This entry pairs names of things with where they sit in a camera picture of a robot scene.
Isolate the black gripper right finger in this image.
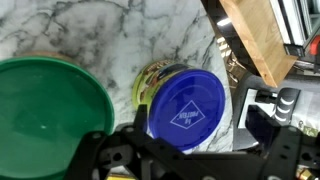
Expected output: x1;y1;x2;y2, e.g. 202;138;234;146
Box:
245;104;320;180

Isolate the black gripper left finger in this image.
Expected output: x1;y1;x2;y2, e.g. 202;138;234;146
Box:
63;104;188;180

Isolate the blue plastic lid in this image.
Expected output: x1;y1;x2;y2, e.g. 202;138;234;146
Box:
148;68;227;152

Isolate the green round lid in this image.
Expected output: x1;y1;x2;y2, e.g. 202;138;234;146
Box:
0;55;116;180

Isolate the yellow tin with foil seal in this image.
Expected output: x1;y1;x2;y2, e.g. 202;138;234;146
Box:
132;59;201;113

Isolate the black white striped object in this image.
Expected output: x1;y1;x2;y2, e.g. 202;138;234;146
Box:
273;87;301;126

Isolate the small black device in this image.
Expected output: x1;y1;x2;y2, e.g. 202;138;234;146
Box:
254;89;278;104

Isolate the white paper sheet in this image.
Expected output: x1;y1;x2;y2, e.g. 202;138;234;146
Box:
237;88;266;130

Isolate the light wooden board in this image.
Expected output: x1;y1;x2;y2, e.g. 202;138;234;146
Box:
219;0;299;89

